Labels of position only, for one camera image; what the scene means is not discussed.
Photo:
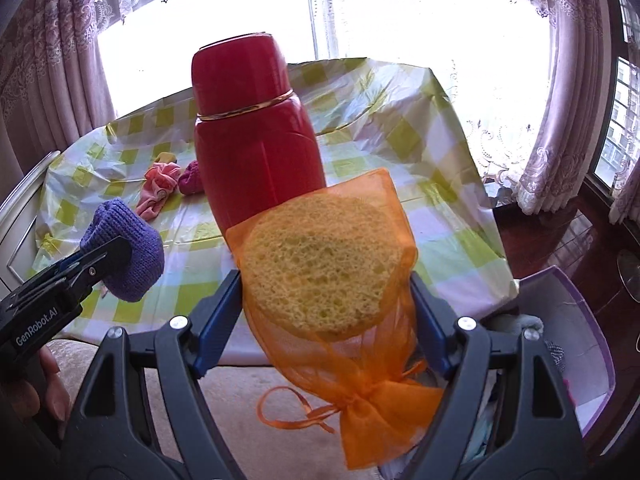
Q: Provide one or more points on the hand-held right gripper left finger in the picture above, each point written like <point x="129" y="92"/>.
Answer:
<point x="222" y="320"/>

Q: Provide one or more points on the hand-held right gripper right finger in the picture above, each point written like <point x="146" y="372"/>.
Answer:
<point x="431" y="325"/>

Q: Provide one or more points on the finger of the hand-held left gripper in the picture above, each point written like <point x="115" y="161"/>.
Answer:
<point x="70" y="261"/>
<point x="107" y="262"/>

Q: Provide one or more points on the purple knit sock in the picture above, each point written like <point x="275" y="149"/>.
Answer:
<point x="141" y="260"/>

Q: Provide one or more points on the round yellow sponge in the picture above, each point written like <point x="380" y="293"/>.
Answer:
<point x="320" y="270"/>

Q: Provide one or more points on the person's left hand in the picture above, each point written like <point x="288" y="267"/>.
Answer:
<point x="50" y="385"/>

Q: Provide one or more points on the white cabinet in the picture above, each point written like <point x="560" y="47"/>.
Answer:
<point x="20" y="220"/>

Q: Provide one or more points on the green white checked plastic tablecloth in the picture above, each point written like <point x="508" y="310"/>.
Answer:
<point x="450" y="240"/>

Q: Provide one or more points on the pale blue terry towel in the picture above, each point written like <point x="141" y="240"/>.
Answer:
<point x="520" y="323"/>

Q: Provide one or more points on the pink fabric scrunchie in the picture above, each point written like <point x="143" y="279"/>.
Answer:
<point x="160" y="185"/>

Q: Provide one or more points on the small magenta terry towel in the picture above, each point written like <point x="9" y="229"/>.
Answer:
<point x="189" y="180"/>

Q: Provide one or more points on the red thermos flask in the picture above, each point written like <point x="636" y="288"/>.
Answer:
<point x="250" y="150"/>

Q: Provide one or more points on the mauve patterned curtain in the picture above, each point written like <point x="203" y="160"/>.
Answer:
<point x="565" y="85"/>
<point x="45" y="60"/>

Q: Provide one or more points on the dark framed window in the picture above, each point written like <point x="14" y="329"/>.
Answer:
<point x="617" y="110"/>

